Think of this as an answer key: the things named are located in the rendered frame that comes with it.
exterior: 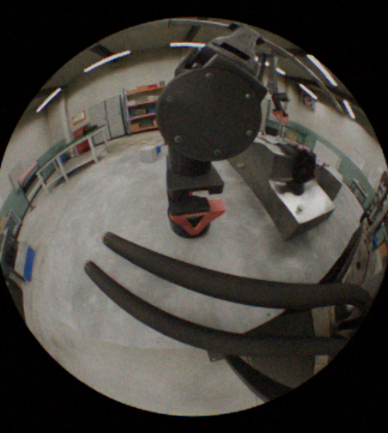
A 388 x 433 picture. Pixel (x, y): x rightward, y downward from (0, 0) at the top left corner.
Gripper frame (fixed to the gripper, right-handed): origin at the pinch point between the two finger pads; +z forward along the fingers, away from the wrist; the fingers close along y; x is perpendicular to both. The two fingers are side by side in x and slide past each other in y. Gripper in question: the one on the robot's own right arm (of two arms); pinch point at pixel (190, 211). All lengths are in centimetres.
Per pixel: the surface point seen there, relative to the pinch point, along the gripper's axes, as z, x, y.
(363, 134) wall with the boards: -252, 748, -112
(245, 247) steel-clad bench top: 2.7, 8.8, 8.0
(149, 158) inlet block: 0.9, -9.7, -29.3
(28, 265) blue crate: 78, -269, -9
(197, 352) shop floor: 84, -6, 53
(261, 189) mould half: -0.7, 18.0, -3.8
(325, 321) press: 5.0, 26.3, 35.5
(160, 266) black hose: -3.1, -5.4, 10.8
